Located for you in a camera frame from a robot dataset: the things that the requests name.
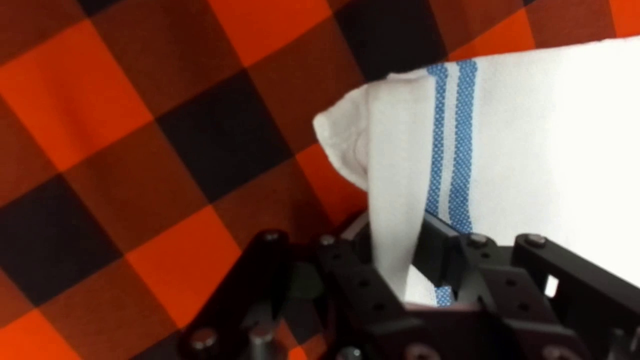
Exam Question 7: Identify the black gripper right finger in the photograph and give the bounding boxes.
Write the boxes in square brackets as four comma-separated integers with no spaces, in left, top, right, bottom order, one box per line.
[407,215,640,360]

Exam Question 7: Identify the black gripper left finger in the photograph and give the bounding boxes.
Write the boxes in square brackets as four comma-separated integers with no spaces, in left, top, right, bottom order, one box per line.
[177,216,409,360]

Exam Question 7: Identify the white dishcloth with blue stripes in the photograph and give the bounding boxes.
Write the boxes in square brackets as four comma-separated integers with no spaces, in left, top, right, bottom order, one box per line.
[310,36,640,308]

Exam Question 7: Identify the red black plaid tablecloth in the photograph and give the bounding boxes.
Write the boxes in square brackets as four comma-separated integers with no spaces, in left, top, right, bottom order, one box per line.
[0,0,640,360]

